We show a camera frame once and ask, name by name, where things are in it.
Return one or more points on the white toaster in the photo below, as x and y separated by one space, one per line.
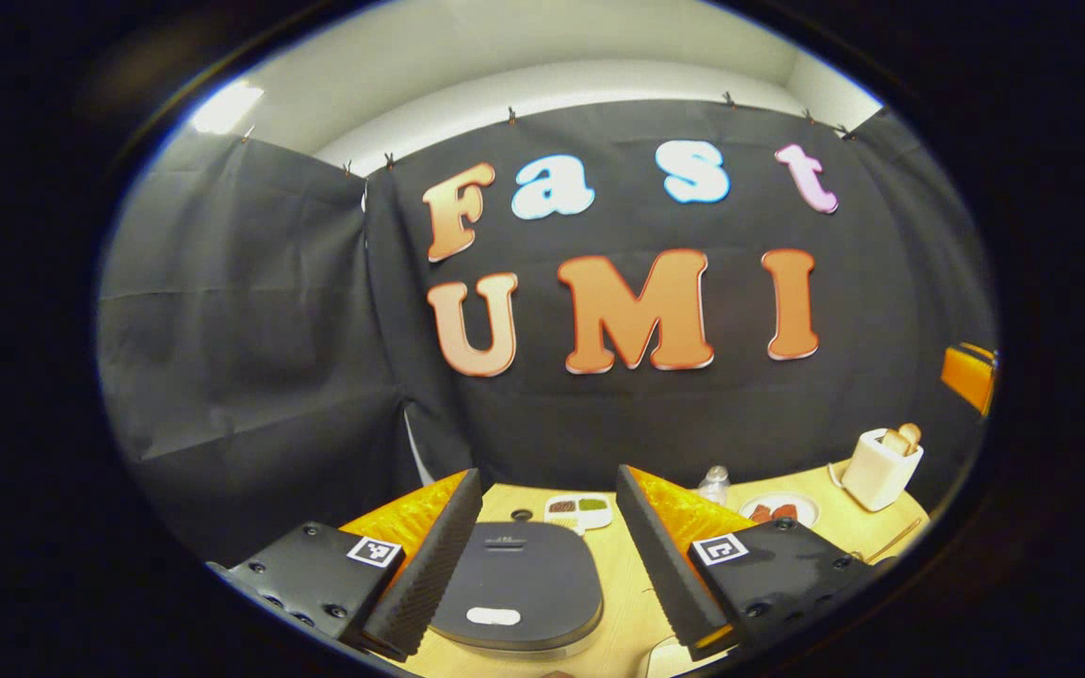
877 476

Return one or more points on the ceiling light panel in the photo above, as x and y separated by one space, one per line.
227 106

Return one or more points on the wooden spoon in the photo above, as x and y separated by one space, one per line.
896 540

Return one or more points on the black backdrop cloth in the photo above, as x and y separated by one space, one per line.
599 424

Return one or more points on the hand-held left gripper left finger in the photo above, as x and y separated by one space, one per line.
429 565

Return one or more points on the white divided bean dish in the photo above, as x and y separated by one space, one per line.
578 513

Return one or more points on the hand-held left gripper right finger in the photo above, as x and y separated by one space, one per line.
665 556

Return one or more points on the black rice cooker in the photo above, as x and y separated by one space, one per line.
519 584

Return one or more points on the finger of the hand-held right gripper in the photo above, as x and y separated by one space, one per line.
966 377

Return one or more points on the bread slice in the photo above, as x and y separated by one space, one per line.
911 434
894 442

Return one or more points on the row of small backdrop clips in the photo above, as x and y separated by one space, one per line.
510 115

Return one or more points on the white plate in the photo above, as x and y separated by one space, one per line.
801 504

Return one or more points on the red meat piece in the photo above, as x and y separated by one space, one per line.
785 511
761 514

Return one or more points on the clear plastic bottle red label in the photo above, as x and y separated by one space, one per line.
714 487

